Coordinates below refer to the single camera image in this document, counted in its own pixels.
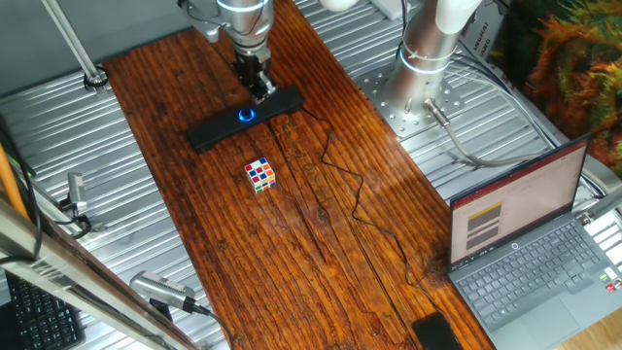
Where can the white Rubik's cube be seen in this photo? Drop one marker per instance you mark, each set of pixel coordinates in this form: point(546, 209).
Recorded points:
point(260, 175)

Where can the black smartphone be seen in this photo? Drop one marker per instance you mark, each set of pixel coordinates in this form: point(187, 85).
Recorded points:
point(435, 335)

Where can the orange stick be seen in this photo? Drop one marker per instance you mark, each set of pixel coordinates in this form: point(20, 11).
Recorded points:
point(10, 185)

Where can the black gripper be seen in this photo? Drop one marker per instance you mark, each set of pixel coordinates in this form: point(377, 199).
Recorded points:
point(252, 65)

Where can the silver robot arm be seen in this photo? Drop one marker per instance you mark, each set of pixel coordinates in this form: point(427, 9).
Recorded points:
point(423, 58)

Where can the black speaker volume knob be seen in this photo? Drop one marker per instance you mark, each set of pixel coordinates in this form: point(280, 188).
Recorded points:
point(247, 115)

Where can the grey laptop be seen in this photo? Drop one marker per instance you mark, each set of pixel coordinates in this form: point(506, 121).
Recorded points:
point(525, 272)

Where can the orange green fuzzy plush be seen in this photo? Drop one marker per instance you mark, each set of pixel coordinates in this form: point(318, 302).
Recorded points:
point(573, 73)

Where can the white power strip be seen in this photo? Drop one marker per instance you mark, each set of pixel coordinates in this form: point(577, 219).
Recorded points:
point(389, 7)

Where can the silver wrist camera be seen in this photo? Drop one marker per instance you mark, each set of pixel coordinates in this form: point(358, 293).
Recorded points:
point(211, 31)

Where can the black soundbar speaker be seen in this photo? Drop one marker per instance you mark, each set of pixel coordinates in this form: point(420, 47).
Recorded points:
point(218, 131)

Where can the silver finned camera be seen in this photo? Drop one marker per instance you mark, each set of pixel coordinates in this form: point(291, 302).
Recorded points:
point(160, 287)

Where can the metal pole stand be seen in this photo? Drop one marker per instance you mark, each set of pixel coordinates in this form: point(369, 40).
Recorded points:
point(73, 44)

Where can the grey metal frame bar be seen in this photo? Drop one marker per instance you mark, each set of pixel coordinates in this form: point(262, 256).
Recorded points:
point(73, 277)

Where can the box with printed letters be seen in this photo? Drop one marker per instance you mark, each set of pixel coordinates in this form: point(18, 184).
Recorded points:
point(481, 34)

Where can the black keyboard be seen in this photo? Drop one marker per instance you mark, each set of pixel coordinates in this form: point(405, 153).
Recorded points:
point(44, 321)

